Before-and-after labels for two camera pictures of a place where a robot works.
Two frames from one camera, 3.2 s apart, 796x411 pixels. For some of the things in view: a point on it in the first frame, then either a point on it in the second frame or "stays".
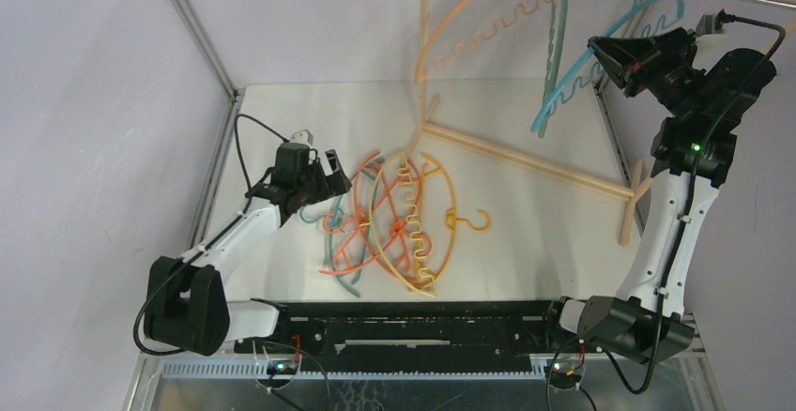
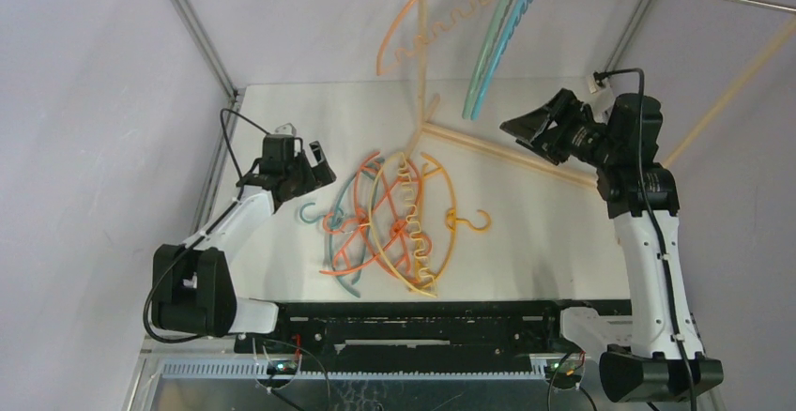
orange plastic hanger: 383,225 stays
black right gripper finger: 618,55 to 530,125
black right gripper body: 650,59 to 556,128
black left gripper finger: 337,184 to 322,175
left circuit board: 282,367 stays
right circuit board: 563,373 stays
